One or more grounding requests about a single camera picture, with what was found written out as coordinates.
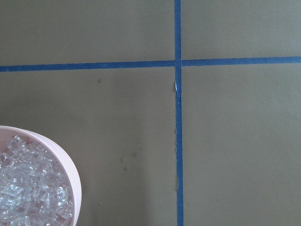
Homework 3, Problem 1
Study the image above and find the pink plastic bowl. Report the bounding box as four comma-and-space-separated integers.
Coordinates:
0, 125, 82, 226

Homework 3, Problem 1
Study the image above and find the clear ice cube pile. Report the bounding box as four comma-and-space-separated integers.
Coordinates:
0, 136, 74, 226

